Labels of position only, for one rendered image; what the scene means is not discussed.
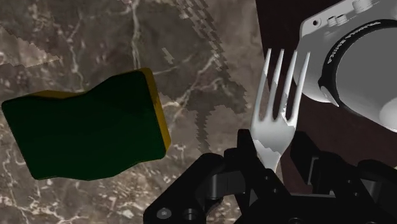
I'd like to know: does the silver fork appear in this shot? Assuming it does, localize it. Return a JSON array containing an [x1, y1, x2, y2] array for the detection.
[[249, 48, 312, 174]]

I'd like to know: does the green and yellow sponge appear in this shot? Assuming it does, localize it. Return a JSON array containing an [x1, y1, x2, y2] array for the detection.
[[1, 67, 172, 181]]

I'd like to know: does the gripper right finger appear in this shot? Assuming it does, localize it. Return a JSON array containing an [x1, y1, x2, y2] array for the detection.
[[291, 130, 397, 218]]

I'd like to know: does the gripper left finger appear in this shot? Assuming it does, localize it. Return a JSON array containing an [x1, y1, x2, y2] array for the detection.
[[143, 129, 291, 224]]

